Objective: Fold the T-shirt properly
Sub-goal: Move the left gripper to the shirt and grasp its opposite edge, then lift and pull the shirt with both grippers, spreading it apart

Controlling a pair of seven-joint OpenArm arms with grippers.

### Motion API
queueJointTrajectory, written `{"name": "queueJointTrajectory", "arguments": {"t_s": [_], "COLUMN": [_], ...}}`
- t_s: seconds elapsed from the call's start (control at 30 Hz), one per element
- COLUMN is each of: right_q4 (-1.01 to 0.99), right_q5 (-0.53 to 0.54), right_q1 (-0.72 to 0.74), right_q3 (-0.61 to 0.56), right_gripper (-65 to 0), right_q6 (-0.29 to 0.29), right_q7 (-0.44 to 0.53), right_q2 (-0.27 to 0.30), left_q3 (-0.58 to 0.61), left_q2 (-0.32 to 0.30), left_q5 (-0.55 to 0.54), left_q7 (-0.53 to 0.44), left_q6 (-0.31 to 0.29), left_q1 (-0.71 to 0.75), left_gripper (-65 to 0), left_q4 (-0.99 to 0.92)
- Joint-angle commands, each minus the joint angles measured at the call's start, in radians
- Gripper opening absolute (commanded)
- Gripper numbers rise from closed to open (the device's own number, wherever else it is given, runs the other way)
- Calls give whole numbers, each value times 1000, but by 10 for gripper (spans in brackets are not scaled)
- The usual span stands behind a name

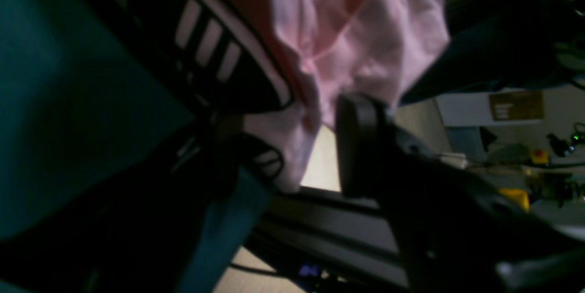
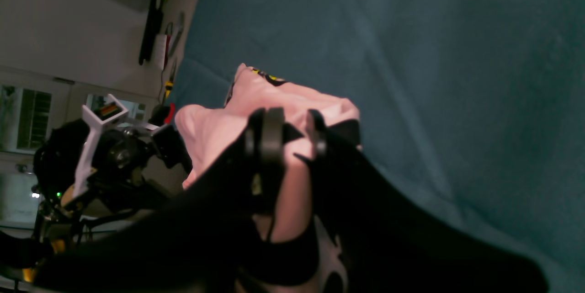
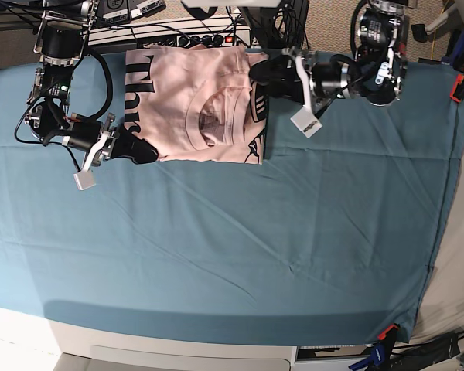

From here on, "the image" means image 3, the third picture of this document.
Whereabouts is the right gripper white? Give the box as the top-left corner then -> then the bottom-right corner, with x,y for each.
73,113 -> 159,191

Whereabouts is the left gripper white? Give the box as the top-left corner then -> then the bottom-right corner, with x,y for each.
249,46 -> 322,138

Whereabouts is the pink T-shirt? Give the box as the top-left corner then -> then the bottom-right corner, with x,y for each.
124,46 -> 268,165

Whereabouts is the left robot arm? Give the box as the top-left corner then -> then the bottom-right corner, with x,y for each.
250,1 -> 417,138

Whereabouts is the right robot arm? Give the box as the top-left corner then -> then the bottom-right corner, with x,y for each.
19,1 -> 158,190

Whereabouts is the white power strip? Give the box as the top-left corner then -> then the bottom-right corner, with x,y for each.
88,15 -> 260,48

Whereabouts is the teal table cloth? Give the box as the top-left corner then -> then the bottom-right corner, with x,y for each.
0,63 -> 464,345

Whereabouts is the grey drawer cabinet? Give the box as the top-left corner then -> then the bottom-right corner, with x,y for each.
48,320 -> 295,370

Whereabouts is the orange blue clamp bottom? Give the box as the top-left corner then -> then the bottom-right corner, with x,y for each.
349,323 -> 400,371

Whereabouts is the black power strip bottom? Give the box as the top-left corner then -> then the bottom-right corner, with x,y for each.
388,333 -> 460,371

